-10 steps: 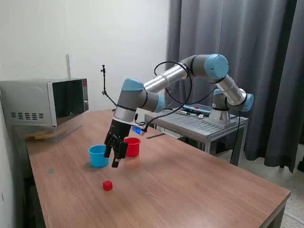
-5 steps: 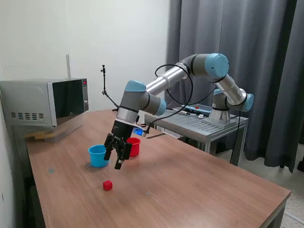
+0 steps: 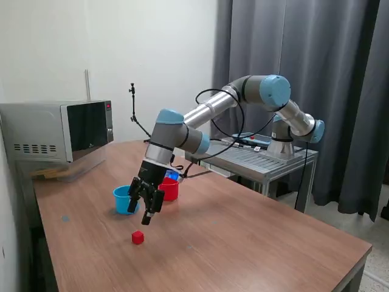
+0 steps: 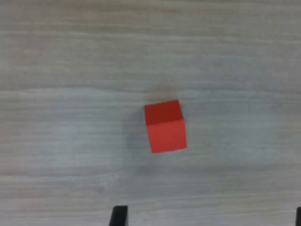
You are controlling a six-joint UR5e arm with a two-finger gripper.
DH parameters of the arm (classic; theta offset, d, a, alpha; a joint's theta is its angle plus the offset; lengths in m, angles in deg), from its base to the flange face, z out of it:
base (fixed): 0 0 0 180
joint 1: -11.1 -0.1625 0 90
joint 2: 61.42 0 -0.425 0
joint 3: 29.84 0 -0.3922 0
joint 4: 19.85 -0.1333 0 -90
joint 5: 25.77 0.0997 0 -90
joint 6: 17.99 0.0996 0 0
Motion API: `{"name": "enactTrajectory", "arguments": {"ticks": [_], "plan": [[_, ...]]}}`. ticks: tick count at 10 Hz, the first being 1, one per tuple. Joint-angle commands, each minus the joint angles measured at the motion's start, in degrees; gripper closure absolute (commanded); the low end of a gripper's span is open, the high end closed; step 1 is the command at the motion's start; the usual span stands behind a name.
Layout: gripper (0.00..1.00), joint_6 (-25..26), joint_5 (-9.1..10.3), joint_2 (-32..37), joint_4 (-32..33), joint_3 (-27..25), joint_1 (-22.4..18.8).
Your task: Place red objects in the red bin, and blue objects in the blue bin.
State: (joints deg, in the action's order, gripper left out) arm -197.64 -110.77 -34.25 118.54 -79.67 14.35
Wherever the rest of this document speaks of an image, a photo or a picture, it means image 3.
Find black base cable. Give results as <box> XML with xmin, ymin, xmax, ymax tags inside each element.
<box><xmin>293</xmin><ymin>142</ymin><xmax>308</xmax><ymax>210</ymax></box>

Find blue teach pendant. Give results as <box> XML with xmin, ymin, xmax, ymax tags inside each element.
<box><xmin>232</xmin><ymin>132</ymin><xmax>271</xmax><ymax>147</ymax></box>

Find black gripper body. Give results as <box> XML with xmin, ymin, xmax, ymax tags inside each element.
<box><xmin>138</xmin><ymin>161</ymin><xmax>168</xmax><ymax>195</ymax></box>

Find wooden slats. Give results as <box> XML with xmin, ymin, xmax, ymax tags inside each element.
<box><xmin>30</xmin><ymin>168</ymin><xmax>74</xmax><ymax>181</ymax></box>

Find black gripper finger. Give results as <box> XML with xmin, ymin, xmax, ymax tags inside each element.
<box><xmin>127</xmin><ymin>178</ymin><xmax>143</xmax><ymax>213</ymax></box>
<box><xmin>142</xmin><ymin>190</ymin><xmax>165</xmax><ymax>226</ymax></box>

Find silver connector with cable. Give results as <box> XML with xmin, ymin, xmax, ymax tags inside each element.
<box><xmin>212</xmin><ymin>137</ymin><xmax>256</xmax><ymax>149</ymax></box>

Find blue plastic cup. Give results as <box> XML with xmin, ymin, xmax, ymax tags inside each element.
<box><xmin>112</xmin><ymin>184</ymin><xmax>142</xmax><ymax>215</ymax></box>

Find red plastic cup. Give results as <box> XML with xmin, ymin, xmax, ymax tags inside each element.
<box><xmin>157</xmin><ymin>178</ymin><xmax>181</xmax><ymax>201</ymax></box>

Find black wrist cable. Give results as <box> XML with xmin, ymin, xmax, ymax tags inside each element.
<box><xmin>181</xmin><ymin>88</ymin><xmax>276</xmax><ymax>180</ymax></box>

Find grey curtain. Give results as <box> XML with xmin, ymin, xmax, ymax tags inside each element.
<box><xmin>210</xmin><ymin>0</ymin><xmax>389</xmax><ymax>221</ymax></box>

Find silver microwave oven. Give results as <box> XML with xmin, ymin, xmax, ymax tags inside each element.
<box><xmin>0</xmin><ymin>99</ymin><xmax>115</xmax><ymax>164</ymax></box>

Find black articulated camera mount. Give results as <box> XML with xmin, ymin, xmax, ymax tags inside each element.
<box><xmin>127</xmin><ymin>82</ymin><xmax>153</xmax><ymax>144</ymax></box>

